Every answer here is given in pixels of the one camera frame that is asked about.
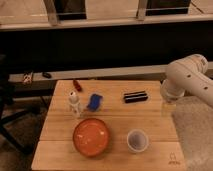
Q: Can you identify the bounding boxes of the red white item on ledge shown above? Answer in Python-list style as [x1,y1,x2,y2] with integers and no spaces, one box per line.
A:
[22,72,33,84]

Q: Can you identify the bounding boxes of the black rectangular box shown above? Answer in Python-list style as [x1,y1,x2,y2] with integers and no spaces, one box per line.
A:
[123,91,148,103]

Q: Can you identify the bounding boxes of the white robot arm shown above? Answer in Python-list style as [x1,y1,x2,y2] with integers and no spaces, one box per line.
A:
[160,54,213,116]

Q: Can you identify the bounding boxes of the black office chair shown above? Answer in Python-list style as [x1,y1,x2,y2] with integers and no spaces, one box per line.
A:
[0,53,52,155]

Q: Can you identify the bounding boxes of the orange bowl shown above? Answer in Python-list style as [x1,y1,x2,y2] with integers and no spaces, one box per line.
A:
[72,118,110,157]

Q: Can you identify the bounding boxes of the small red object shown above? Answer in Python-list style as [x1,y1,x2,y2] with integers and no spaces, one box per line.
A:
[73,79,82,92]

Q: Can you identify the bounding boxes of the clear plastic bottle white cap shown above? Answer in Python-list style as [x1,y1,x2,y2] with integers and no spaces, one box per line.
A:
[69,91,82,118]

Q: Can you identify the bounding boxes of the small black object on ledge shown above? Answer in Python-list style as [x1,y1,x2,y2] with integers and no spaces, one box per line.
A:
[42,72,52,79]

